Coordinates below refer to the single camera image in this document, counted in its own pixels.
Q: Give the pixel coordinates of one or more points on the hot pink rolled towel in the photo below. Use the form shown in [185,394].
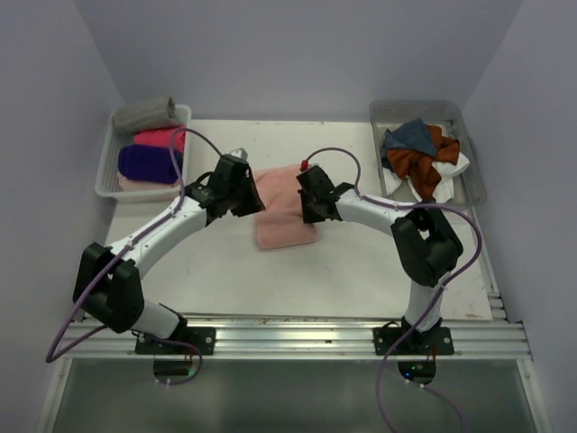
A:
[163,138]

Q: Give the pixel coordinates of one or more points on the white cloth in bin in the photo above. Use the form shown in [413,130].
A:
[444,190]

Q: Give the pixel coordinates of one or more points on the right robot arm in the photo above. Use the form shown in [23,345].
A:
[427,246]

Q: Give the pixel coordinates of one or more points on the brown towel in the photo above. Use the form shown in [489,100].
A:
[417,167]

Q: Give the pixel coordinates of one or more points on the purple rolled towel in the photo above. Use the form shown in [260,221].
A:
[147,163]

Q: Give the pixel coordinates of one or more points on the pale pink rolled towel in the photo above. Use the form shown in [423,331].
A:
[129,185]

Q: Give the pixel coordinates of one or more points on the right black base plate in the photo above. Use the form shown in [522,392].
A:
[435,341]

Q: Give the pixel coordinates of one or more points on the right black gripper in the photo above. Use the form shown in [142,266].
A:
[307,216]

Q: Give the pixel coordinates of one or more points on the aluminium mounting rail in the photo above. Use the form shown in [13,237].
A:
[309,338]

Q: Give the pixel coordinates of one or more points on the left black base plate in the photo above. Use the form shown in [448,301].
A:
[179,343]

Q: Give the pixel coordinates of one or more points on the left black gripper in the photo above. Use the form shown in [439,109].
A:
[255,204]

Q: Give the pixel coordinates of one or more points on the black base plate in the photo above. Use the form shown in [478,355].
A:
[179,343]
[435,341]

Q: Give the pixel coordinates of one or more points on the white plastic basket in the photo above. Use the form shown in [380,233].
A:
[106,179]

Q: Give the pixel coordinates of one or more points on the light pink towel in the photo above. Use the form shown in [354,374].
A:
[280,224]

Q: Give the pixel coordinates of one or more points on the blue grey towel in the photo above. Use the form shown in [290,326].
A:
[410,136]

